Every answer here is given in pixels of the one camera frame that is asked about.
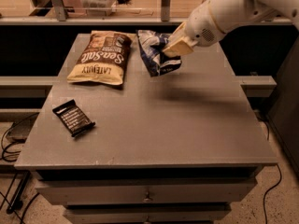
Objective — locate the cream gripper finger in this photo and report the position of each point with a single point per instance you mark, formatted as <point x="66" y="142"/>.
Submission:
<point x="178" y="46"/>
<point x="179" y="35"/>

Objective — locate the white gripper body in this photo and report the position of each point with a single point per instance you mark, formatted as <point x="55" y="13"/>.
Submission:
<point x="201" y="25"/>

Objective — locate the blue chip bag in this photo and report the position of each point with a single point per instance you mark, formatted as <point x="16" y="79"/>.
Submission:
<point x="151" y="46"/>

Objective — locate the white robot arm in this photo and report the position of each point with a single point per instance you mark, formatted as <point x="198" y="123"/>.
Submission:
<point x="231" y="14"/>

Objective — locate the brown sea salt chip bag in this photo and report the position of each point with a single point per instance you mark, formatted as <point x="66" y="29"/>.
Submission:
<point x="105" y="58"/>

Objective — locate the clear plastic container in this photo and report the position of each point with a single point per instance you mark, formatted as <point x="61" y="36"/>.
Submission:
<point x="98" y="7"/>

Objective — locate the grey cabinet with drawers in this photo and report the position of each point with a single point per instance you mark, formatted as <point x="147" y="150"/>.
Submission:
<point x="174" y="149"/>

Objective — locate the black snack bar wrapper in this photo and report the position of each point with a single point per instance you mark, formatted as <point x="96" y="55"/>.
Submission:
<point x="73" y="118"/>

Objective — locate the grey power adapter box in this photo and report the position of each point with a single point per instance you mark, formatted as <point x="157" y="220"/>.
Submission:
<point x="19" y="131"/>

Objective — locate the metal railing frame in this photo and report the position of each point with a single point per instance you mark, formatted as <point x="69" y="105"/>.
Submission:
<point x="83" y="12"/>

